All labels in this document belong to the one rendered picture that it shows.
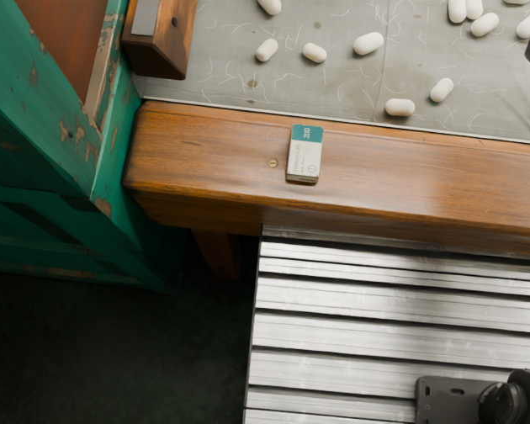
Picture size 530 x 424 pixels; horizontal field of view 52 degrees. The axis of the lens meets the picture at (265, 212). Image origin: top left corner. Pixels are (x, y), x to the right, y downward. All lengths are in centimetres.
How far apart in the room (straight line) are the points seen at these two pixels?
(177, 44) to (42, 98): 22
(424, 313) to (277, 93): 32
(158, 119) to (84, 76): 13
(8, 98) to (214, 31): 39
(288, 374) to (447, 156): 31
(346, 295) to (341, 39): 32
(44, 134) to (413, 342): 48
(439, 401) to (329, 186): 28
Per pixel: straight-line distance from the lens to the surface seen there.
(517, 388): 59
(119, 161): 62
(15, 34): 39
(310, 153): 60
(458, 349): 71
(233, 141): 62
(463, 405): 70
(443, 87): 70
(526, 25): 78
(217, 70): 69
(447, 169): 65
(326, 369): 67
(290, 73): 69
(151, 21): 59
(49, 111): 44
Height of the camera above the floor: 134
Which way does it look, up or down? 75 degrees down
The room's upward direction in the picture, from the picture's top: 4 degrees clockwise
